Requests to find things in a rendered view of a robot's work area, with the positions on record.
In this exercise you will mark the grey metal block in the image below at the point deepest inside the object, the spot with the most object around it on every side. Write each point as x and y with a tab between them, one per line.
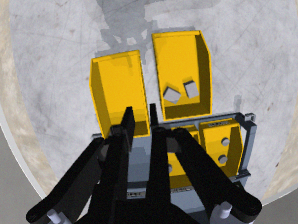
171	95
191	89

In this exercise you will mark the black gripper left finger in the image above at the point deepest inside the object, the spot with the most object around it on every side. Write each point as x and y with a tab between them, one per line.
72	192

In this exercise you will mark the dark blue-grey metal shelf rack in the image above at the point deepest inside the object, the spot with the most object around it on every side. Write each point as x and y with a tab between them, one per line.
187	200

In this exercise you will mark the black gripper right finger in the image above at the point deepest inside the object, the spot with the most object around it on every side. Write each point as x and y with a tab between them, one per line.
224	201

